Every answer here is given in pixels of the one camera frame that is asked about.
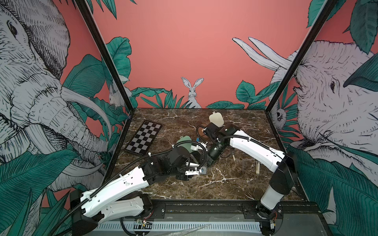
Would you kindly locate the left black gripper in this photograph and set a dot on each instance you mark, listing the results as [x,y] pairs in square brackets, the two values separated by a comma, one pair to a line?
[183,177]

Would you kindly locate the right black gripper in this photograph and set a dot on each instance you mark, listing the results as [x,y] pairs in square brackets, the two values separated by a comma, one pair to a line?
[210,161]

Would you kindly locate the mint green clipper case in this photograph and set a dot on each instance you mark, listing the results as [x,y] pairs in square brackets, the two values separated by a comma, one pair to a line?
[186,147]

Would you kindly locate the brown clipper case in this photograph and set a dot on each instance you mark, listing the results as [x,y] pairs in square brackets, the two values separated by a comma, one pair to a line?
[201,135]

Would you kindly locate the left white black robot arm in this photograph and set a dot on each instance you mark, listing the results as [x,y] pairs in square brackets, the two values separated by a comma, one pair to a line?
[89,208]

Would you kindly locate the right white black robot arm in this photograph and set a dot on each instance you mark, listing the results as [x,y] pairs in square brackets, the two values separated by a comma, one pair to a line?
[283,165]

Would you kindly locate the cream clipper case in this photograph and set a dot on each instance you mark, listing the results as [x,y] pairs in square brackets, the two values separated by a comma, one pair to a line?
[217,119]

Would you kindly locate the black white checkerboard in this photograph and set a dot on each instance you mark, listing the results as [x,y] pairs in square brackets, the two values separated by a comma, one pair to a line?
[143,138]

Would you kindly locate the cream tweezers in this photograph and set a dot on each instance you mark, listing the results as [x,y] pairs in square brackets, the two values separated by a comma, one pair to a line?
[258,169]

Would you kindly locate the white perforated strip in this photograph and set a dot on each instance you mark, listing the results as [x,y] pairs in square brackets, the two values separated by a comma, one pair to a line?
[168,226]

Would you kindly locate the black aluminium front rail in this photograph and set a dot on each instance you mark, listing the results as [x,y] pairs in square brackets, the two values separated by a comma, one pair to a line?
[162,208]

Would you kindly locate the left black frame post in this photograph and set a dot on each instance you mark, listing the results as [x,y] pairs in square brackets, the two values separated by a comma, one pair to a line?
[91,25]

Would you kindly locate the black frame post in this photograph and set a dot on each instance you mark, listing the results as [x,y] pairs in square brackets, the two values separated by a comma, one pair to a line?
[320,20]
[91,25]

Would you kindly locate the right black frame post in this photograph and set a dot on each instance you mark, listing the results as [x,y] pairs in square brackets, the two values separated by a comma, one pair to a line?
[320,20]

